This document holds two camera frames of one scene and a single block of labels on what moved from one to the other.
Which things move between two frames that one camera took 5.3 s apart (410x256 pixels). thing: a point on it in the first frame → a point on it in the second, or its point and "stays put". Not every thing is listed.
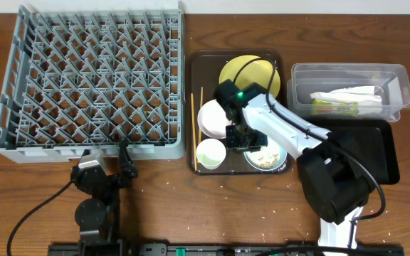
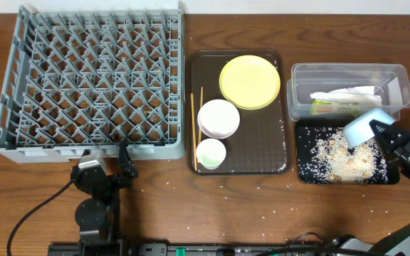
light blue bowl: x=268 y=158 → x=360 y=131
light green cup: x=211 y=153 stays put
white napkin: x=364 y=94 stays put
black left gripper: x=110 y=179 stays put
